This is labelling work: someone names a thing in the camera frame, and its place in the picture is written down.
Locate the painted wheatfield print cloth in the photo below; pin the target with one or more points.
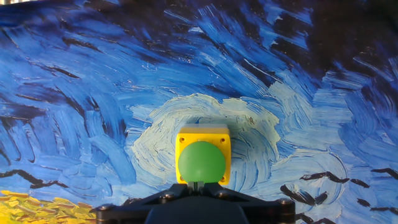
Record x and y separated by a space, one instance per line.
93 77

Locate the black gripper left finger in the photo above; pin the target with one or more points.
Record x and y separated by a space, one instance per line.
130 213

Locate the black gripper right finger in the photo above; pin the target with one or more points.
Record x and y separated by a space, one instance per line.
267 213

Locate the green button yellow box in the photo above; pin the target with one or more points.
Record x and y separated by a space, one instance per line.
202 155

